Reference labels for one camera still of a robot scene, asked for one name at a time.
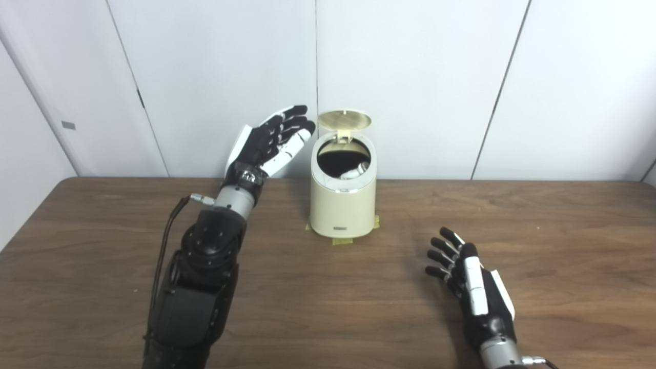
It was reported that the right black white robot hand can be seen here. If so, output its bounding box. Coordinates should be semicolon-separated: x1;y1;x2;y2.
425;227;516;354

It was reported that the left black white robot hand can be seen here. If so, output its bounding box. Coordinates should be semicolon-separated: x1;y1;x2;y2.
224;105;317;193

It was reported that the small white plastic bottle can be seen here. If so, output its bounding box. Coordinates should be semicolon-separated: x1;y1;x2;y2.
339;161;371;180

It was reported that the cream-colored lidded bin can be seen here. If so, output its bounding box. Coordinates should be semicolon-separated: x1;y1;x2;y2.
309;109;377;239

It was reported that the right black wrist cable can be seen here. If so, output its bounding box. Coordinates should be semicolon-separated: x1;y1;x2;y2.
520;356;560;369

